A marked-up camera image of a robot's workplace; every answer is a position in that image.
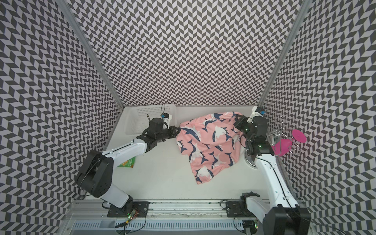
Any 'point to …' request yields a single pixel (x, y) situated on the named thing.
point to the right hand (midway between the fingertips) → (236, 117)
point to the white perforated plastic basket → (137, 116)
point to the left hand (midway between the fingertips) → (180, 130)
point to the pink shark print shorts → (211, 142)
